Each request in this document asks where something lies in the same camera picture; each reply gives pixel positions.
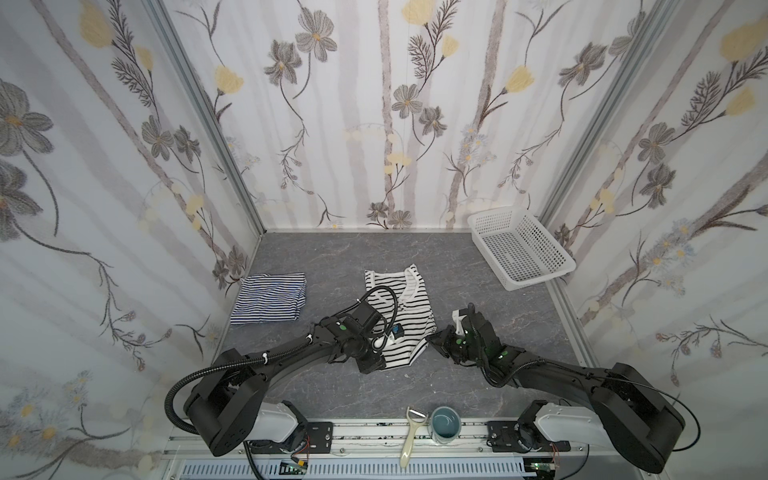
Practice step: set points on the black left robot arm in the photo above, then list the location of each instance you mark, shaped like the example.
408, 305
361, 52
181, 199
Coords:
220, 403

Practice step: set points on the aluminium mounting rail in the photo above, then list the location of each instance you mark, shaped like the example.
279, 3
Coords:
371, 449

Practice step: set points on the blue white striped tank top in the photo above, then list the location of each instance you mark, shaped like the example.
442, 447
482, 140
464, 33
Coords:
270, 298

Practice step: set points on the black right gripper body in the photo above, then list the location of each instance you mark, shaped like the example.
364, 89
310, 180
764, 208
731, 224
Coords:
450, 342

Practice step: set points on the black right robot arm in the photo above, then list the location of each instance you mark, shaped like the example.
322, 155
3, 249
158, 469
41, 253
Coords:
614, 407

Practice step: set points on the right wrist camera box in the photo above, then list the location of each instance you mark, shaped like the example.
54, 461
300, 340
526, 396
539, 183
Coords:
458, 317

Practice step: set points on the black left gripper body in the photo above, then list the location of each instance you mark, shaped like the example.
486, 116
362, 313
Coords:
372, 355

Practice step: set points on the black white striped tank top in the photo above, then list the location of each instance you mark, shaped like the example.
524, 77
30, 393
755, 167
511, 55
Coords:
414, 312

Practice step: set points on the cream handled peeler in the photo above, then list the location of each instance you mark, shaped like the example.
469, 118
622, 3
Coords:
415, 420

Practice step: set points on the white plastic laundry basket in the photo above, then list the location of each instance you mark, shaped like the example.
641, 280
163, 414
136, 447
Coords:
518, 248

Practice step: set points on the teal ceramic cup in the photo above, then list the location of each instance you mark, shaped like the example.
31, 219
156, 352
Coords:
445, 425

